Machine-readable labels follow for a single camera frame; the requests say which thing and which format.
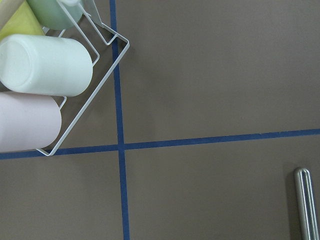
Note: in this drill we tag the steel muddler with black tip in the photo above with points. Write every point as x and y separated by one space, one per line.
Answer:
306 203

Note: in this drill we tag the white plastic cup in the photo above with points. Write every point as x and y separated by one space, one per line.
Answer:
45 65

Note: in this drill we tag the pink plastic cup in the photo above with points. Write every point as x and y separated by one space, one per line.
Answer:
27 121

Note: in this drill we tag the green plastic cup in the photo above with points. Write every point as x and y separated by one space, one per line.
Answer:
50 14

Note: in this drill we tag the yellow plastic cup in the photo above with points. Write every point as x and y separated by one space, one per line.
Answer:
23 21

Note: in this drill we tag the white wire cup rack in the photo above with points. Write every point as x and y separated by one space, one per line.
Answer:
109 37

